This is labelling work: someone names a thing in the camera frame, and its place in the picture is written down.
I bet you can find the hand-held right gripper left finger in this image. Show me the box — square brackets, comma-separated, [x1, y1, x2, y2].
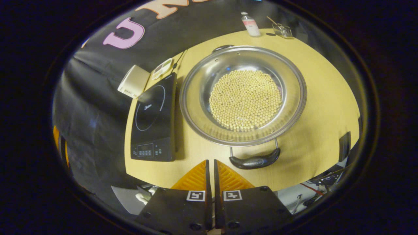
[136, 159, 213, 234]

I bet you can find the white toaster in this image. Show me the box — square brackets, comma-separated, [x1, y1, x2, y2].
[117, 65, 151, 99]

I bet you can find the red cable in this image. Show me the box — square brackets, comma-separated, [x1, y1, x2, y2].
[300, 182, 327, 196]

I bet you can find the clear glass holder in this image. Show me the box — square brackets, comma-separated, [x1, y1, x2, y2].
[272, 23, 295, 39]

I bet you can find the black induction cooktop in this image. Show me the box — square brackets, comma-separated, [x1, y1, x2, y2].
[130, 72, 179, 162]

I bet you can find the black power cable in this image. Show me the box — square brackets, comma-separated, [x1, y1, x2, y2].
[172, 49, 189, 71]

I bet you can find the steel pot with soybeans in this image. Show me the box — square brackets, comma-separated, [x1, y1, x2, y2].
[179, 45, 308, 170]

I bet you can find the white divided dish with beans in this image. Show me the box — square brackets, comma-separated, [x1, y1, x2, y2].
[151, 58, 174, 81]

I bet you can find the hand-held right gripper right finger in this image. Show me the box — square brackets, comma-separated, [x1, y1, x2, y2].
[214, 159, 293, 234]

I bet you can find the small bottle with pink label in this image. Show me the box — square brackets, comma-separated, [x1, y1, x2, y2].
[241, 12, 261, 37]

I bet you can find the grey sheet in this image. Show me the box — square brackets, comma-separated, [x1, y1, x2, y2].
[111, 185, 153, 216]

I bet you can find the black block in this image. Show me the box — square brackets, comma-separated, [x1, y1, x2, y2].
[338, 132, 352, 163]

